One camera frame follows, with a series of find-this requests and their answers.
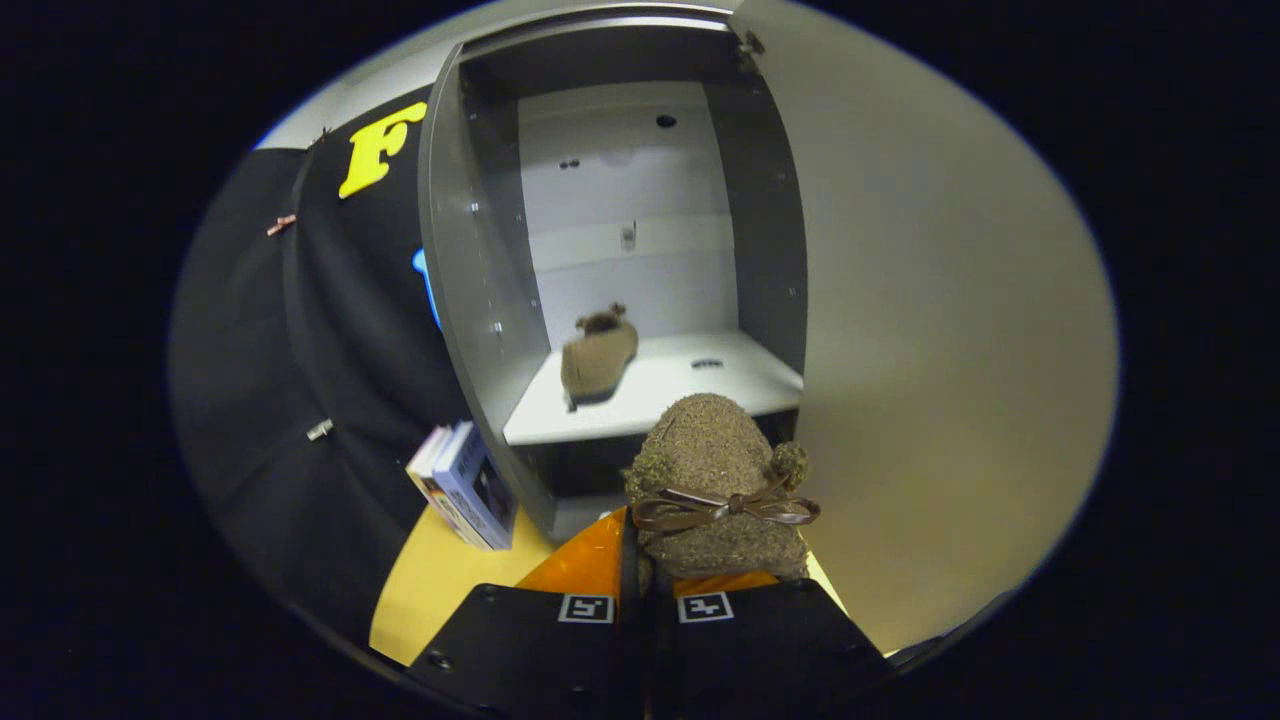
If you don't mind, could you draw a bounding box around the black backdrop cloth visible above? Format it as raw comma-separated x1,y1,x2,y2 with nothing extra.
168,85,471,641

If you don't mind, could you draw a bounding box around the beige shoe cabinet door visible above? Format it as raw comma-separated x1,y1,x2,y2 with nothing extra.
735,0,1121,656

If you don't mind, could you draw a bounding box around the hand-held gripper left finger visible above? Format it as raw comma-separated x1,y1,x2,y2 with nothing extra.
403,506,649,720

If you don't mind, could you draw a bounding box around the grey shoe cabinet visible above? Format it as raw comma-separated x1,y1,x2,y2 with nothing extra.
418,5,809,546

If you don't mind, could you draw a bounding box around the blue book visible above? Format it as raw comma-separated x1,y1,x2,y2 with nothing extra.
432,420,519,552

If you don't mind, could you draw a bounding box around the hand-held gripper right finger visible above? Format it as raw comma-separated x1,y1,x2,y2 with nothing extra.
648,568,894,720

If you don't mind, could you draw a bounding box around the brown fuzzy shoe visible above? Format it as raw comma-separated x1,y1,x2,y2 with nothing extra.
622,392,823,583
560,303,641,411

